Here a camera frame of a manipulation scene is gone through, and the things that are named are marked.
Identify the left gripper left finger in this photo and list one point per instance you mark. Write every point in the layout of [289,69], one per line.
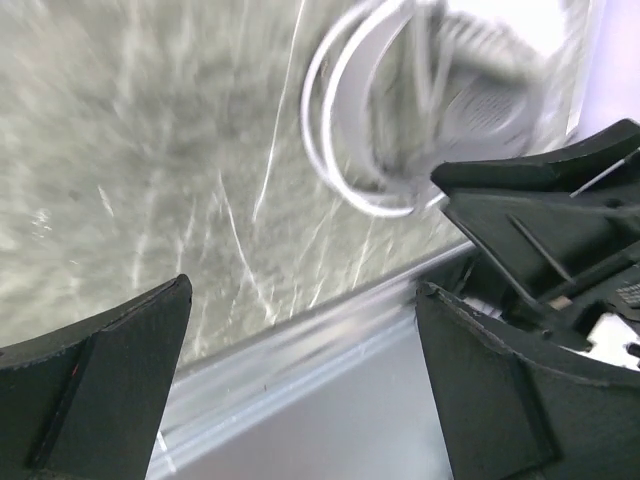
[86,401]

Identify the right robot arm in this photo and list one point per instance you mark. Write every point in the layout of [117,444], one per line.
[610,339]

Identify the front aluminium rail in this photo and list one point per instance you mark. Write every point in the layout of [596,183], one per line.
[211,398]

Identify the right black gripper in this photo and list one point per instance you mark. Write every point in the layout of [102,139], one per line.
[561,227]

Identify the white headphones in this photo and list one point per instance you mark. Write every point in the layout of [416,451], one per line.
[492,79]

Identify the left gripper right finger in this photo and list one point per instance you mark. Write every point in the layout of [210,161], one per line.
[513,406]

